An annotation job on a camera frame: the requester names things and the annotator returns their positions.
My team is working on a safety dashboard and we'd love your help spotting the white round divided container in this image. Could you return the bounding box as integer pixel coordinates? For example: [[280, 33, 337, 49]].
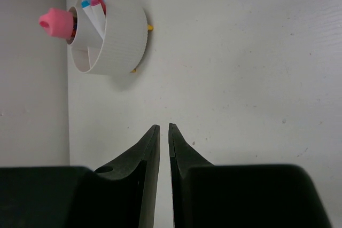
[[67, 0, 151, 76]]

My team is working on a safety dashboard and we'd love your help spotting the pink glue bottle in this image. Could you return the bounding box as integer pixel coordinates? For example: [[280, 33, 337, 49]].
[[38, 8, 74, 39]]

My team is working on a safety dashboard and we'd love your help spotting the blue capped white pen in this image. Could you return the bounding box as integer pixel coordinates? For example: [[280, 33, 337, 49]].
[[81, 0, 104, 39]]

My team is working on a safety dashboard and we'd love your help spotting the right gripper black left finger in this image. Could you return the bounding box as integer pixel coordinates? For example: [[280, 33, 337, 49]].
[[1, 125, 160, 227]]

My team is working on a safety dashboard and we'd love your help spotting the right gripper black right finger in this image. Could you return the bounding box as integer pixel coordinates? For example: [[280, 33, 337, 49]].
[[168, 123, 331, 227]]

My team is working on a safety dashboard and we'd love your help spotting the pink capped white pen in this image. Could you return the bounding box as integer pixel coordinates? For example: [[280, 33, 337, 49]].
[[91, 4, 106, 28]]

